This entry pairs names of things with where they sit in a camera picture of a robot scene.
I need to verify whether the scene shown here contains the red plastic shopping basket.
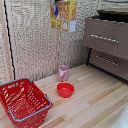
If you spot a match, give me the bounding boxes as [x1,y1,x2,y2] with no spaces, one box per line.
[0,77,53,128]

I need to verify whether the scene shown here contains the brown drawer cabinet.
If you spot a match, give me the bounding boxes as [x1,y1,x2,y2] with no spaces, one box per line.
[82,9,128,83]

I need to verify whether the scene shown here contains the pink plastic cup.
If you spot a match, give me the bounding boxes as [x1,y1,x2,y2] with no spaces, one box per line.
[58,64,70,83]

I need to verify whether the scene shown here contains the cereal snack bar box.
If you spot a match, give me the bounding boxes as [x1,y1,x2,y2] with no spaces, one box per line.
[49,0,79,33]

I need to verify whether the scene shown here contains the red plastic bowl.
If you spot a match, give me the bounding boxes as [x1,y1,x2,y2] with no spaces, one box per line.
[56,82,76,99]

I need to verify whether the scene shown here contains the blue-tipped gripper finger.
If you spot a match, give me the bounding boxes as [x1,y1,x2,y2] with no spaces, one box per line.
[53,4,60,17]

